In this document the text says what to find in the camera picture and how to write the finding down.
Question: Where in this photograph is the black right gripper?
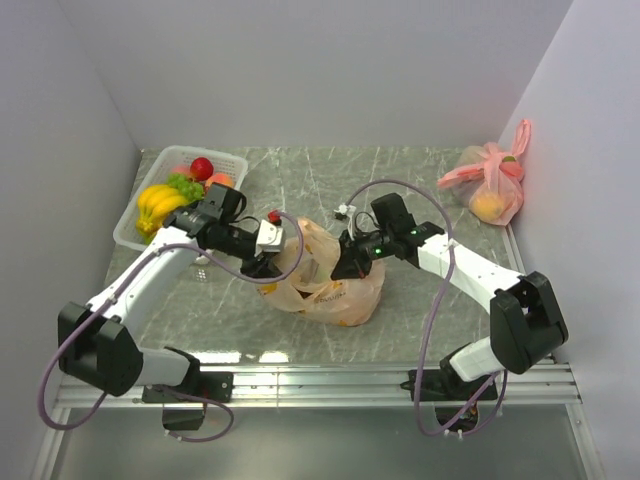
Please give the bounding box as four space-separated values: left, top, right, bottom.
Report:
331 226 395 281

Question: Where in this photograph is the translucent orange plastic bag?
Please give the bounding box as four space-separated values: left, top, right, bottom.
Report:
257 217 386 327

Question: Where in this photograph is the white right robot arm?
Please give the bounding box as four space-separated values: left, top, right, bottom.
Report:
331 193 569 400

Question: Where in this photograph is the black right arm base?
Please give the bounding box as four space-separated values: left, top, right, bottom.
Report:
419 370 507 439

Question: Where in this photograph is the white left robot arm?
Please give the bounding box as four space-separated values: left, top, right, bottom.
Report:
58 186 285 402

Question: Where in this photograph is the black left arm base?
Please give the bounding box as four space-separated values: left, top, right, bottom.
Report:
141 371 235 443

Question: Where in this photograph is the fake peach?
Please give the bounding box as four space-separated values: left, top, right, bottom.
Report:
204 172 235 189

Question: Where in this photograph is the fake green grape bunch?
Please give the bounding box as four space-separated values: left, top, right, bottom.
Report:
167 173 204 202

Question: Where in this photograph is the fake red apple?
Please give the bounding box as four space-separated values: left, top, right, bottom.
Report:
189 157 214 182

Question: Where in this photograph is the fake yellow banana bunch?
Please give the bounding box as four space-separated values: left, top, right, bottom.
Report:
136 184 189 237

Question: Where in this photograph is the pink tied fruit bag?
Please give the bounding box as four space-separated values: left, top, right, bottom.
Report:
437 119 532 226

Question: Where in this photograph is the white plastic fruit basket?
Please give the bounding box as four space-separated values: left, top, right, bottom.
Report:
113 145 248 252

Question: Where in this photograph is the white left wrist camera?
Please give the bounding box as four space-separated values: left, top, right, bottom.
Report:
255 220 286 255

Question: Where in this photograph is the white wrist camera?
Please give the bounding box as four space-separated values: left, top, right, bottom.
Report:
333 204 356 221
255 220 286 255

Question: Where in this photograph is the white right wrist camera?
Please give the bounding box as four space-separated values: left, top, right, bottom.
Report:
333 204 356 221

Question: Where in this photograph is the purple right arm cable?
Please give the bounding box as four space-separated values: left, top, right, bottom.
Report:
344 179 510 437

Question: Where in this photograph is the aluminium table edge rail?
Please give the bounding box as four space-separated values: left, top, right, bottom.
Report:
33 360 605 479

